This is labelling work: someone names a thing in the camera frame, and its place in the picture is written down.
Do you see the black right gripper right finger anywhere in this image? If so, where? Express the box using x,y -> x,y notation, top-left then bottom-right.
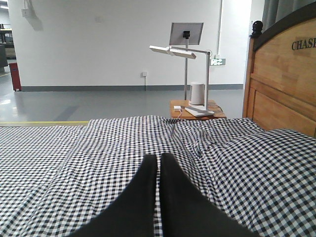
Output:
160,153 -> 256,237

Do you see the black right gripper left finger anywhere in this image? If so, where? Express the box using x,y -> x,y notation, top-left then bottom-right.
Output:
70,155 -> 158,237

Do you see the white desk lamp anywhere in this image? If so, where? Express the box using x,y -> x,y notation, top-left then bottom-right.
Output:
149,45 -> 214,117

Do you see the black white checkered bedsheet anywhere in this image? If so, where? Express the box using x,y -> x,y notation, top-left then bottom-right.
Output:
0,116 -> 316,237

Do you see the small white charger box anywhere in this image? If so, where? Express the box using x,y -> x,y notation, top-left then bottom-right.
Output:
173,106 -> 182,112

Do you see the wooden nightstand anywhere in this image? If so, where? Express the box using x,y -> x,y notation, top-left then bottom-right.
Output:
170,100 -> 227,120

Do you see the white cylindrical speaker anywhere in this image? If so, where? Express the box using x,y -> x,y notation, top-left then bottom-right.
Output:
189,82 -> 204,106

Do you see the green exit sign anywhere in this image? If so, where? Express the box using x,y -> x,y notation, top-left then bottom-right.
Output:
210,58 -> 226,66

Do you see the wooden headboard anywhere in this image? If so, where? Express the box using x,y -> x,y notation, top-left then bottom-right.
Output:
242,3 -> 316,136

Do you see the red bin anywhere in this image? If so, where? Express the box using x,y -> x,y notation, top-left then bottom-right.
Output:
9,63 -> 22,91

